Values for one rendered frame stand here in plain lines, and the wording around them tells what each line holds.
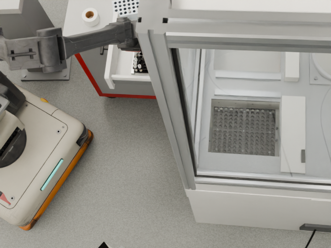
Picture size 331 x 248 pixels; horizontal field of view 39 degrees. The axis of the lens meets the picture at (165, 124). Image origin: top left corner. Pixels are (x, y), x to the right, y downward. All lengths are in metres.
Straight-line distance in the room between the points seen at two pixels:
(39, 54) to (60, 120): 1.28
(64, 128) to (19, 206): 0.44
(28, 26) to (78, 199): 0.95
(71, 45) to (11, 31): 1.27
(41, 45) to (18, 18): 1.20
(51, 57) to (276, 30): 0.75
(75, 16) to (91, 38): 0.79
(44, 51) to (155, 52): 0.61
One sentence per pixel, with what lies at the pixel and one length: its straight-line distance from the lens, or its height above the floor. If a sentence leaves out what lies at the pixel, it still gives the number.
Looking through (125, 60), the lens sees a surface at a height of 0.84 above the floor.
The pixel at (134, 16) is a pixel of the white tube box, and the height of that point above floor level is 0.78.
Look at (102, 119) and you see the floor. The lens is 2.76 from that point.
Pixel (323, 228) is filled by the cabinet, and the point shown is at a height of 0.32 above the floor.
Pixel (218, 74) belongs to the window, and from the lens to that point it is 0.76.
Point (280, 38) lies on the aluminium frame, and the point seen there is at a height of 1.99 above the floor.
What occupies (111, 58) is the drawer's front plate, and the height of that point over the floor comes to 0.93.
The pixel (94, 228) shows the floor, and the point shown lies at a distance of 2.62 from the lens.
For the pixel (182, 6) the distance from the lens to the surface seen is 0.67.
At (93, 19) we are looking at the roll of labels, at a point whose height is 0.80.
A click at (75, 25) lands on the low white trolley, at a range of 2.15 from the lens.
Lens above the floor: 2.52
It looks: 70 degrees down
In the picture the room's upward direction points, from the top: 17 degrees counter-clockwise
